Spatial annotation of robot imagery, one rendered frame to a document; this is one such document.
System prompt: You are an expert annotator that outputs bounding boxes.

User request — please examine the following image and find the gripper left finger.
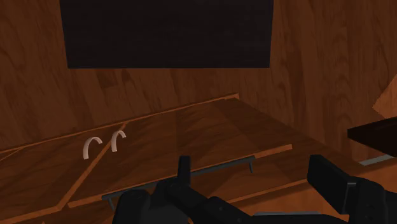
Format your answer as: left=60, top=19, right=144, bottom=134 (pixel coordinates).
left=112, top=155, right=256, bottom=224

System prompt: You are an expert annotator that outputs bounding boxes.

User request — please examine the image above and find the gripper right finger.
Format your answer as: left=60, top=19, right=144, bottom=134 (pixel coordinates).
left=307, top=154, right=397, bottom=224

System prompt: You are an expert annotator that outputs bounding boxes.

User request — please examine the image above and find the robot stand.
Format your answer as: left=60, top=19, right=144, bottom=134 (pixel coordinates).
left=59, top=0, right=274, bottom=69

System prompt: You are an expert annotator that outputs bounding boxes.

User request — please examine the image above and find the brown wooden cabinet with handles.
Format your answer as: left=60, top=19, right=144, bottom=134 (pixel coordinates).
left=0, top=93, right=366, bottom=224

